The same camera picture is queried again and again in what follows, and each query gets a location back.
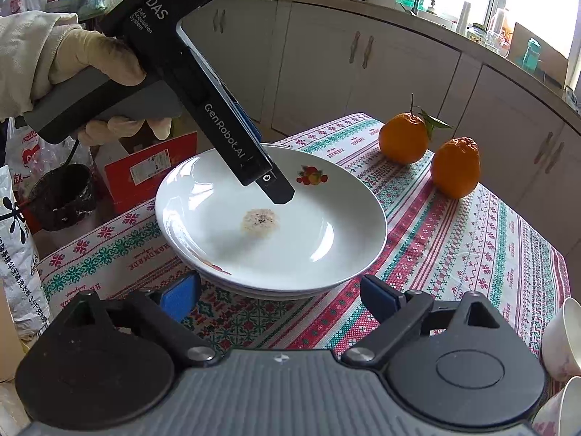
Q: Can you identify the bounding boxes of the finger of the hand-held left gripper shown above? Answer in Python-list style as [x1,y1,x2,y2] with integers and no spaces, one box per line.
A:
[253,169,297,205]

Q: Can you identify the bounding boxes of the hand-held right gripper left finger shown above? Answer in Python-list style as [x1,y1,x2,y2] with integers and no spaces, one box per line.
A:
[51,271,219,366]

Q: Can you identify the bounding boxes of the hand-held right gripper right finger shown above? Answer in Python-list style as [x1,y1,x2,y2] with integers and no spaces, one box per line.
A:
[341,275,505,367]

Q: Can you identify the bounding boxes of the white flower-print plate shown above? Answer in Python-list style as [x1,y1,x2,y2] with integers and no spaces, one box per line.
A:
[155,143,388,292]
[204,277,337,301]
[179,250,364,298]

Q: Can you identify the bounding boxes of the white ceramic bowl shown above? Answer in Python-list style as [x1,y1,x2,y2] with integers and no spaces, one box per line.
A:
[530,376,581,436]
[541,297,581,383]

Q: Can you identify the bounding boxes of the person's left forearm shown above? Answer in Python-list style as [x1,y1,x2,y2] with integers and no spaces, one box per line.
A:
[0,11,80,121]

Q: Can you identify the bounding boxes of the person's left hand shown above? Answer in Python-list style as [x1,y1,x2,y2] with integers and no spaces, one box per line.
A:
[45,26,174,147]

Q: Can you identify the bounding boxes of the patterned striped tablecloth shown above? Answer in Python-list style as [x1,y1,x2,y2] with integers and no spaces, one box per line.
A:
[36,113,572,400]

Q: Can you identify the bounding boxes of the red cardboard box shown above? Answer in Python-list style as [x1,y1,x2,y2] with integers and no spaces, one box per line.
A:
[92,131,199,215]

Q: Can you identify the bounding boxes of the orange with leafy stem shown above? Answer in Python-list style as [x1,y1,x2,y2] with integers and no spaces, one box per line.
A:
[378,94,455,166]

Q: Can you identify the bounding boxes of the bumpy orange without leaf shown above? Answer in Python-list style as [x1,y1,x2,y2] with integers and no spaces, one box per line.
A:
[430,137,481,199]

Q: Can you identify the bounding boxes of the black plastic pot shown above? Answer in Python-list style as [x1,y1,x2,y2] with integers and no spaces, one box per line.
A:
[27,163,97,233]

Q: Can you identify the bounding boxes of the white printed sack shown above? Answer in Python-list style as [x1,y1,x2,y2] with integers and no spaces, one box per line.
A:
[0,163,52,341]

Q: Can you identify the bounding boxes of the white kitchen cabinets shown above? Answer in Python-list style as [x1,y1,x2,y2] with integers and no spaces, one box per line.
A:
[172,0,581,255]

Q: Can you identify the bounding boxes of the red and white plastic bag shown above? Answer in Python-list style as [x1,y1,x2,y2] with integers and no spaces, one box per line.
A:
[5,117,94,191]

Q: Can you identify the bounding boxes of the pale kitchen countertop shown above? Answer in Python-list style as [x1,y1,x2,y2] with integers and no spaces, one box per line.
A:
[222,0,581,116]

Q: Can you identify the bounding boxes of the teal plastic bottle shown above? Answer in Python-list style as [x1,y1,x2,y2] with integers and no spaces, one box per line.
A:
[522,39,542,72]

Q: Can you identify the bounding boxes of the brown cardboard carton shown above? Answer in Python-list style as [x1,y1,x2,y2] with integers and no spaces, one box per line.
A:
[506,22,570,83]

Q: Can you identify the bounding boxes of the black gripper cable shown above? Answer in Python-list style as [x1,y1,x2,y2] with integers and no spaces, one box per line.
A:
[18,142,79,210]

